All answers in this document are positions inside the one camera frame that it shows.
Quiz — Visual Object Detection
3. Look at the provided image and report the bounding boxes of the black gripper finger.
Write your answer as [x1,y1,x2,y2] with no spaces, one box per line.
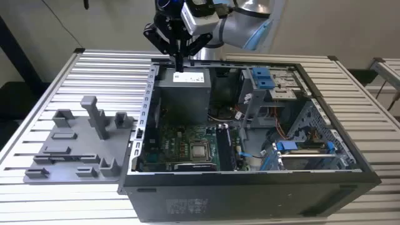
[180,34,213,72]
[142,22,181,72]

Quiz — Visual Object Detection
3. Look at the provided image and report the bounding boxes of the RAM stick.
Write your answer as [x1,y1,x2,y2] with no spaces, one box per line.
[222,127,237,171]
[36,154,96,163]

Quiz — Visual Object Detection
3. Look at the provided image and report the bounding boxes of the black empty RAM slot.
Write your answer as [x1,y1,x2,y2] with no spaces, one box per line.
[217,128,229,171]

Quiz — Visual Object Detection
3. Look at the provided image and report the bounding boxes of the blue drive bay latch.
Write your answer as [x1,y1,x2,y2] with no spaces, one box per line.
[250,67,276,90]

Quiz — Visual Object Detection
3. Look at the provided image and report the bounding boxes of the grey power supply unit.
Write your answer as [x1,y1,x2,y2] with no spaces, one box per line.
[154,67,212,126]

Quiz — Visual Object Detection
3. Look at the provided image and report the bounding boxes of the grey metal drive cage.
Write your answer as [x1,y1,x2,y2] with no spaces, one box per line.
[237,67,310,128]

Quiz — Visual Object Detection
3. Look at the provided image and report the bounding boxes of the green motherboard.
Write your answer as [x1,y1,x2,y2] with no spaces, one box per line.
[137,125,250,173]

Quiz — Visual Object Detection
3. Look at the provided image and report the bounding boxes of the silver CPU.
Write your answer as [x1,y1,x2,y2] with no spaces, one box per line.
[189,144,210,160]

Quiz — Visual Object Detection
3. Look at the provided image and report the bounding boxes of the grey parts rack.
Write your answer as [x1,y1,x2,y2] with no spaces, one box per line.
[22,95,140,186]

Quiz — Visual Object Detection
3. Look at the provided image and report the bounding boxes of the hard disk in blue carrier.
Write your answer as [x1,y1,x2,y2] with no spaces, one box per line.
[260,140,344,171]

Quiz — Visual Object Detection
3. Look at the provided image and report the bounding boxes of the black graphics card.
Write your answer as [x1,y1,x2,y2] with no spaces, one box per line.
[173,163,218,172]

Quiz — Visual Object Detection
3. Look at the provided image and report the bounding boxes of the black box behind table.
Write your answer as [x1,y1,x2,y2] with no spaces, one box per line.
[346,68,378,88]

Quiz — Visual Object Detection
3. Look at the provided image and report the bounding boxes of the metal slat side table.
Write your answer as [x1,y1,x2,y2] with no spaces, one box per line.
[365,57,400,94]

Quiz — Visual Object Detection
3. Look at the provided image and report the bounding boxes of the black PC case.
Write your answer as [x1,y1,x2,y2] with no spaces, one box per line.
[117,56,382,223]

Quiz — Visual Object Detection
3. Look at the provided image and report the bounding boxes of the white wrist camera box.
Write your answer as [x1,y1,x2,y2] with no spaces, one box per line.
[180,0,221,36]

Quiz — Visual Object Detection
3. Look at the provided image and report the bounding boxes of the power supply wire bundle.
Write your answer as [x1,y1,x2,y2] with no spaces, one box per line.
[208,104,242,122]

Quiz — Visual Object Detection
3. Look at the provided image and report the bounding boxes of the orange wires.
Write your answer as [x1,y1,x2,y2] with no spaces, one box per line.
[269,106,288,140]

